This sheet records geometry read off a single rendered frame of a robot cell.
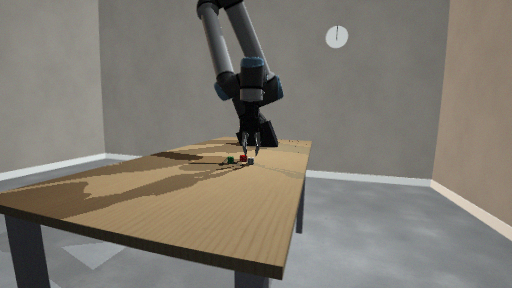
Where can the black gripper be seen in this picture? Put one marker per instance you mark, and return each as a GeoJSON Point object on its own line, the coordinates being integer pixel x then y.
{"type": "Point", "coordinates": [251, 124]}

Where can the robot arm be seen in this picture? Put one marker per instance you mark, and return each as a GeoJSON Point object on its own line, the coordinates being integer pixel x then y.
{"type": "Point", "coordinates": [251, 84]}

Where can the tan flat mat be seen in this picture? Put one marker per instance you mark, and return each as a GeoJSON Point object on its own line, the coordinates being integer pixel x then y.
{"type": "Point", "coordinates": [208, 160]}

